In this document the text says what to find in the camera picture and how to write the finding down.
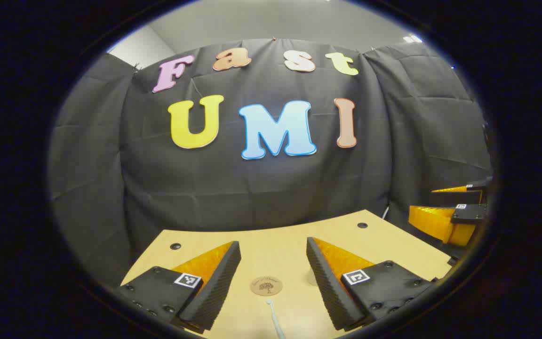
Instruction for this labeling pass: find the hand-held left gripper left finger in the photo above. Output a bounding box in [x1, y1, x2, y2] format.
[113, 241, 242, 335]

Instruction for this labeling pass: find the wooden desktop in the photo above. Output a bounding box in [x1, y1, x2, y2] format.
[120, 210, 453, 339]

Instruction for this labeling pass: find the white toothbrush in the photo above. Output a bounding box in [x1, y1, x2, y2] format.
[266, 299, 287, 339]

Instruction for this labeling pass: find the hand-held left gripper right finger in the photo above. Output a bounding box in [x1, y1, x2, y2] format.
[306, 237, 436, 331]

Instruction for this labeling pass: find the black backdrop cloth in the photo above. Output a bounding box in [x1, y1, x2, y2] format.
[48, 38, 494, 288]

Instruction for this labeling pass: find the round wooden coaster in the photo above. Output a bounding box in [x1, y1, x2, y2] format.
[250, 276, 283, 297]

